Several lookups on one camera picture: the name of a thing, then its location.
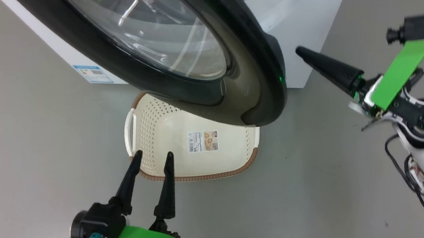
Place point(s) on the dark round glass washer door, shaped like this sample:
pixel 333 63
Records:
pixel 255 93

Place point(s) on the paper label sticker on basket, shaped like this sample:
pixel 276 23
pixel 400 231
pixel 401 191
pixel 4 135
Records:
pixel 202 141

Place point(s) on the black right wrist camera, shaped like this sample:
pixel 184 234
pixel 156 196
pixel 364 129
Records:
pixel 415 28

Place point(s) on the white washing machine body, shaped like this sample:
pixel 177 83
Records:
pixel 302 13

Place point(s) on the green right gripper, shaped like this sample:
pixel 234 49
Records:
pixel 401 73

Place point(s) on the blue white energy label sticker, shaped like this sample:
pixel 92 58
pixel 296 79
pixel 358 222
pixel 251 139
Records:
pixel 93 73

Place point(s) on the cream perforated laundry basket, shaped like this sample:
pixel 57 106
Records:
pixel 200 165

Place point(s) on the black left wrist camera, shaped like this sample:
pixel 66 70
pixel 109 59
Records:
pixel 99 222

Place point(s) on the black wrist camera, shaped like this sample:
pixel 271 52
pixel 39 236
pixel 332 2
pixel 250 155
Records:
pixel 99 222
pixel 415 28

